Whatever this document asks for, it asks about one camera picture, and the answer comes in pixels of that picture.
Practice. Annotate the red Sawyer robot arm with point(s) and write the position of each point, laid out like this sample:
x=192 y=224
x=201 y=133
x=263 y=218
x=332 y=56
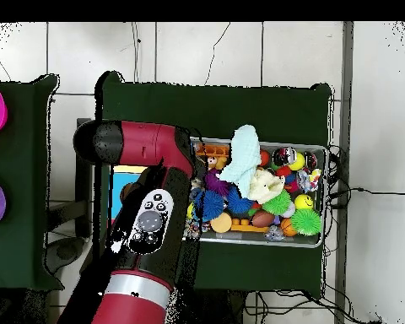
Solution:
x=148 y=145

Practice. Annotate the wooden box with three holes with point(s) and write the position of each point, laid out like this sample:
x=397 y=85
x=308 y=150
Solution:
x=121 y=182

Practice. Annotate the dark green tablecloth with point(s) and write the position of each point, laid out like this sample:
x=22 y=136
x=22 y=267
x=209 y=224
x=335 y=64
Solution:
x=239 y=108
x=23 y=152

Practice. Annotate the mint green waffle cloth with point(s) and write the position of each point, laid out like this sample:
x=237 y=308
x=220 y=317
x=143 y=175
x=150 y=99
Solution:
x=244 y=152

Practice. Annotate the green spiky rubber ball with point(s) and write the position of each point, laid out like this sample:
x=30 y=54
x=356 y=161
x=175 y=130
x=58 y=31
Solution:
x=277 y=204
x=306 y=222

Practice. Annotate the purple spiky monster toy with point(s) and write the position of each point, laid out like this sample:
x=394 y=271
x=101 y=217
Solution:
x=216 y=182

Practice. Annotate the yellow smiley ball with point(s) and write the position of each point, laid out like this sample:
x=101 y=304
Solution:
x=304 y=202

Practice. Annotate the tan foam disc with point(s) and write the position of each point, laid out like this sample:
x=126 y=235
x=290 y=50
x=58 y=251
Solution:
x=221 y=222

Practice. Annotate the cream waffle cloth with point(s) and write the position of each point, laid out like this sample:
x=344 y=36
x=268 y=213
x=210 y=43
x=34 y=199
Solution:
x=268 y=185

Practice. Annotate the blue spiky rubber ball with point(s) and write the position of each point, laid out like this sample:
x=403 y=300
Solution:
x=239 y=202
x=211 y=204

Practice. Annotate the orange plush toy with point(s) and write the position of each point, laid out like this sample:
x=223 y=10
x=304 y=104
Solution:
x=216 y=162

